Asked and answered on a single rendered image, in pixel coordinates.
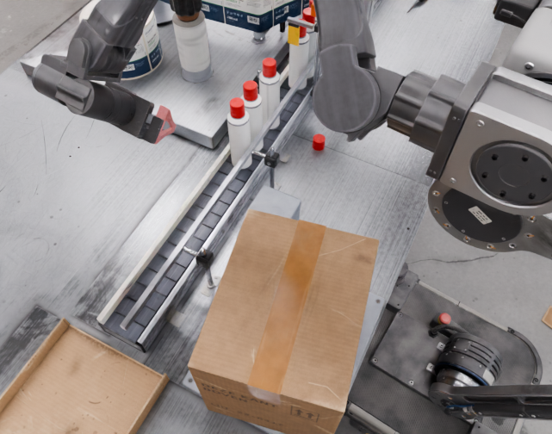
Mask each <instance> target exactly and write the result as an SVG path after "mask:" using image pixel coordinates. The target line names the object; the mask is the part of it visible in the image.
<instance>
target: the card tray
mask: <svg viewBox="0 0 552 434"><path fill-rule="evenodd" d="M169 380H170V379H169V377H168V376H167V374H166V373H164V375H161V374H160V373H158V372H156V371H154V370H153V369H150V368H148V367H146V366H145V365H144V364H142V363H139V362H137V361H136V360H134V359H132V358H131V357H129V356H127V355H125V354H123V353H121V352H120V351H118V350H116V349H114V348H112V347H111V346H109V345H107V344H105V343H104V342H102V341H100V340H98V339H96V338H94V337H92V336H91V335H89V334H87V333H86V332H83V331H81V330H79V329H78V328H76V327H75V326H73V325H71V324H70V323H69V322H68V321H67V320H66V319H65V318H64V317H63V318H62V320H61V321H60V322H59V323H58V324H57V325H56V326H55V328H54V329H53V330H52V332H51V333H50V334H49V335H48V337H47V338H46V339H45V341H44V342H43V343H42V345H41V346H40V347H39V349H38V350H37V351H36V352H35V353H34V354H33V355H32V357H31V358H30V359H29V360H28V362H27V363H26V364H25V366H24V367H23V368H22V370H21V371H20V372H19V373H18V375H17V376H16V378H15V379H14V380H13V381H12V382H11V383H10V384H9V386H8V387H7V388H6V389H5V391H4V392H3V393H2V395H1V396H0V434H136V433H137V431H138V429H139V428H140V427H141V425H142V423H143V422H144V420H145V419H146V416H147V415H148V413H149V412H150V411H151V409H152V407H153V406H154V404H155V402H156V401H157V399H158V397H159V395H160V394H161V393H162V392H163V390H164V388H165V386H166V385H167V383H168V381H169Z"/></svg>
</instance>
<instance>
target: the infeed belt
mask: <svg viewBox="0 0 552 434"><path fill-rule="evenodd" d="M312 87H313V77H312V78H311V79H308V80H307V87H306V88H305V89H304V90H300V91H296V92H295V94H294V95H293V96H292V98H291V99H290V101H289V102H288V104H287V105H286V107H285V108H284V109H283V111H282V112H281V113H280V125H279V127H278V128H277V129H275V130H269V131H268V132H267V134H265V135H264V137H263V140H264V147H263V149H262V150H261V151H260V152H262V153H264V154H266V153H267V152H268V150H269V149H270V147H271V146H272V145H273V144H274V142H275V141H276V139H277V137H278V136H279V134H280V133H281V131H282V130H283V129H284V128H285V126H286V125H287V123H288V121H289V120H290V118H291V117H292V116H293V114H294V113H295V111H296V110H297V109H298V107H299V106H300V104H301V103H302V101H303V100H304V98H305V97H306V95H307V93H308V92H309V91H310V89H312ZM289 90H290V88H289V86H288V76H287V78H286V79H285V80H284V82H283V83H282V85H281V86H280V103H281V101H282V99H283V98H284V97H285V96H286V95H287V94H288V92H289ZM251 159H252V164H251V166H250V167H249V168H248V169H246V170H240V171H239V173H238V175H237V176H236V177H235V178H234V179H233V181H232V182H231V184H230V185H229V187H228V188H227V190H226V191H225V193H224V194H223V196H222V197H221V198H220V199H219V201H218V202H217V203H216V205H215V206H214V208H213V209H212V211H211V212H210V214H209V215H208V217H207V218H206V219H205V220H204V222H203V223H202V225H201V226H200V228H199V229H198V230H197V232H196V233H195V235H194V236H193V238H192V239H191V240H190V242H189V243H188V244H187V247H189V248H190V249H192V250H194V251H197V252H199V250H200V249H201V248H202V247H203V245H204V244H205V242H206V241H207V239H208V237H209V236H210V235H211V233H212V232H213V230H214V229H215V228H216V226H217V225H218V223H219V222H220V220H221V219H222V217H223V216H224V214H225V213H226V211H227V210H228V209H229V208H230V206H231V205H232V203H233V201H234V200H235V198H236V197H237V195H238V194H239V192H240V191H241V190H242V188H243V187H244V186H245V184H246V183H247V181H248V180H249V178H250V177H251V175H252V173H253V172H254V170H255V169H256V168H257V167H258V165H259V164H260V162H261V161H262V158H260V157H258V156H256V155H253V154H252V155H251ZM232 169H233V165H232V158H231V153H230V155H229V156H228V157H227V159H226V161H225V162H224V163H223V165H222V166H221V167H220V168H219V169H218V171H217V172H216V173H215V175H214V176H213V178H212V179H211V180H210V182H209V183H208V185H207V186H206V188H205V189H204V190H203V191H202V192H201V194H200V195H199V196H198V198H197V199H196V200H195V202H194V203H193V205H192V206H191V208H190V209H189V211H188V212H187V213H186V215H184V217H183V218H182V219H181V221H180V222H179V223H178V225H177V226H176V229H174V231H173V232H172V233H171V235H170V236H169V238H168V239H167V240H166V241H167V242H166V241H165V242H164V244H163V245H162V246H161V248H160V249H159V250H158V252H157V254H156V255H155V256H154V258H153V259H152V261H151V262H150V263H149V264H148V265H147V266H146V268H145V269H144V271H143V272H142V273H141V275H140V277H139V278H138V279H137V281H136V282H135V283H134V285H133V286H132V287H131V288H130V289H129V291H128V292H127V294H126V296H127V297H126V296H124V298H123V299H122V301H121V302H120V304H119V305H118V306H117V308H116V309H115V311H113V312H112V314H111V315H110V316H109V318H108V319H107V321H106V322H105V324H104V325H102V326H104V327H106V328H108V329H109V330H111V331H112V332H115V333H117V334H119V335H121V336H123V337H124V338H126V339H128V340H130V341H132V342H133V343H136V342H138V339H139V338H140V336H141V335H142V333H143V332H144V330H145V329H146V328H147V327H148V325H149V324H150V322H151V321H152V319H153V317H154V316H155V314H156V313H157V312H158V310H159V309H160V308H161V306H162V305H163V303H164V301H165V300H166V299H167V297H168V296H169V294H170V293H171V291H172V289H173V288H174V287H175V286H176V285H177V283H178V281H179V280H180V278H181V277H182V275H183V274H184V272H185V271H186V269H187V268H188V267H189V265H190V264H191V262H192V261H193V260H194V258H195V257H194V256H192V255H190V254H188V253H186V252H184V251H183V252H182V253H181V255H180V256H179V257H178V259H177V260H176V262H175V263H174V264H173V265H172V267H171V269H170V270H169V271H168V273H167V274H166V276H165V277H164V279H163V280H162V282H161V283H160V284H159V285H158V287H157V288H156V290H155V291H154V292H153V294H152V296H151V297H150V298H149V300H148V301H147V303H146V304H145V305H144V306H143V308H142V309H141V310H140V312H139V314H138V315H137V317H136V318H135V319H134V321H133V323H132V324H131V325H130V326H129V327H128V329H127V330H124V329H122V328H121V326H120V324H121V323H122V321H123V320H124V319H125V318H126V317H127V315H128V314H129V312H130V311H131V309H132V308H133V306H134V305H135V304H136V302H137V301H138V299H139V298H140V297H141V296H142V294H143V293H144V292H145V290H146V288H147V287H148V286H149V284H150V283H151V282H152V280H153V278H154V277H155V276H156V275H157V273H158V272H159V271H160V269H161V268H162V267H163V265H164V263H165V262H166V261H167V259H168V258H169V256H170V255H171V253H172V252H173V251H174V250H175V249H176V247H177V246H178V244H179V243H180V241H181V240H182V239H183V237H184V235H185V234H186V233H187V231H188V230H189V229H190V228H191V226H192V225H193V224H194V222H195V220H196V219H197V218H198V216H199V215H200V214H201V212H202V210H203V209H204V208H205V207H206V206H207V204H208V203H209V201H210V200H211V199H212V197H213V196H214V194H215V193H216V191H217V190H218V188H219V187H220V186H221V185H222V184H223V182H224V181H225V179H226V178H227V176H228V175H229V173H230V172H231V171H232Z"/></svg>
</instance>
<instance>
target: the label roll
mask: <svg viewBox="0 0 552 434"><path fill-rule="evenodd" d="M99 1H100V0H94V1H92V2H90V3H89V4H87V5H86V6H85V7H84V9H83V10H82V12H81V14H80V17H79V21H80V22H81V20H82V19H83V18H84V19H88V18H89V16H90V13H91V11H92V10H93V9H94V7H95V5H96V4H97V3H98V2H99ZM135 48H136V49H137V50H136V52H135V53H134V55H133V57H132V58H131V59H130V61H129V63H128V64H127V67H126V68H125V69H124V71H123V73H122V76H121V80H132V79H136V78H142V77H144V76H145V75H147V74H149V73H151V72H153V71H154V70H155V69H156V68H157V67H158V66H159V65H160V63H161V61H162V59H163V50H162V47H161V42H160V39H159V34H158V27H157V23H156V20H155V15H154V12H153V10H152V13H151V14H150V16H149V18H148V20H147V22H146V25H145V26H144V29H143V34H142V35H141V37H140V39H139V41H138V43H137V44H136V46H135Z"/></svg>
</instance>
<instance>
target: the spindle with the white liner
mask: <svg viewBox="0 0 552 434"><path fill-rule="evenodd" d="M169 1H170V6H171V10H172V11H174V12H175V13H174V15H173V17H172V21H173V25H174V30H175V35H176V39H177V48H178V52H179V58H180V61H181V67H182V75H183V77H184V78H185V79H186V80H188V81H190V82H195V83H198V82H202V81H205V80H207V79H208V78H210V77H211V75H212V73H213V68H212V66H211V59H210V53H209V48H208V37H207V28H206V23H205V15H204V13H203V12H202V11H201V9H202V0H169Z"/></svg>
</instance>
